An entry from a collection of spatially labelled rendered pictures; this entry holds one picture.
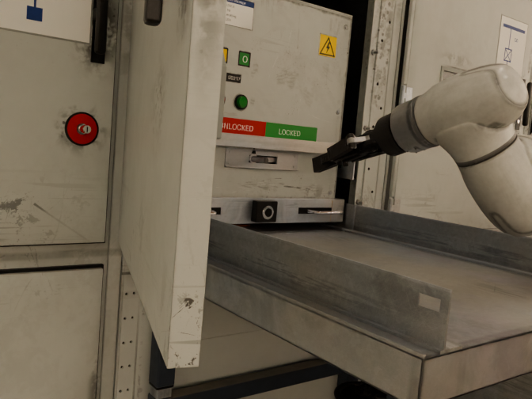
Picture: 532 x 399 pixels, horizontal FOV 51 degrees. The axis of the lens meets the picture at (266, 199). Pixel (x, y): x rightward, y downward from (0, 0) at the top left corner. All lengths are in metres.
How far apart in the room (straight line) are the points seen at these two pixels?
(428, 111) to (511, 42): 1.07
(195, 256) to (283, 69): 0.90
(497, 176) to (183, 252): 0.57
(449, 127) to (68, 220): 0.67
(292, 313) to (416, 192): 0.93
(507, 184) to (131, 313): 0.73
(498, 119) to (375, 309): 0.36
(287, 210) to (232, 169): 0.19
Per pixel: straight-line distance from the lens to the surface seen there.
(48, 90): 1.04
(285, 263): 0.82
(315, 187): 1.44
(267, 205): 1.30
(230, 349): 1.33
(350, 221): 1.49
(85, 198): 1.07
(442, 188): 1.72
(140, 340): 1.20
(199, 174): 0.50
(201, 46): 0.51
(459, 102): 0.90
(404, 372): 0.64
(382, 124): 1.01
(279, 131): 1.35
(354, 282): 0.72
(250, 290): 0.83
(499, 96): 0.89
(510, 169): 0.94
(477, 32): 1.83
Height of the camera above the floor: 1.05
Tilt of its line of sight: 6 degrees down
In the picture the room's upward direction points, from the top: 5 degrees clockwise
